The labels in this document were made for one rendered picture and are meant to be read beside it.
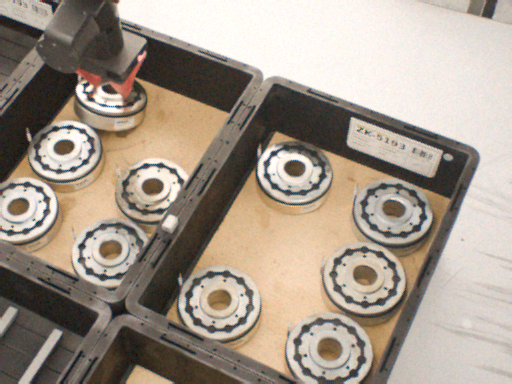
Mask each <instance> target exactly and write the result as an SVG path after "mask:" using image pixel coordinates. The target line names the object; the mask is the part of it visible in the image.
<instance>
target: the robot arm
mask: <svg viewBox="0 0 512 384"><path fill-rule="evenodd" d="M120 1H121V0H57V2H59V3H60V4H59V6H58V8H57V11H56V12H55V13H54V15H53V16H52V18H51V20H50V21H49V23H48V24H47V26H46V28H45V30H44V33H43V34H42V36H41V37H40V39H39V42H38V43H37V46H36V49H37V52H38V54H39V57H40V58H41V59H42V61H43V62H45V63H46V64H47V65H49V66H51V67H53V68H54V69H56V70H57V71H60V72H63V73H74V72H75V73H77V74H78V75H80V76H81V77H82V78H84V79H85V80H86V81H87V82H89V83H91V84H92V85H93V86H94V87H95V85H96V84H97V83H100V82H101V78H104V79H106V80H109V81H110V84H111V85H112V86H113V87H114V89H115V90H116V91H117V92H118V93H119V94H120V96H121V97H122V98H123V99H125V100H126V99H127V98H128V95H129V94H130V92H131V88H132V85H133V82H134V78H135V75H136V73H137V71H138V70H139V68H140V66H141V65H142V63H143V61H144V59H145V56H146V52H145V49H146V48H147V46H146V40H145V38H143V37H140V36H138V35H135V34H132V33H130V32H128V31H126V30H122V27H121V21H120V15H119V11H118V5H117V4H119V3H120ZM91 73H92V74H94V76H92V74H91Z"/></svg>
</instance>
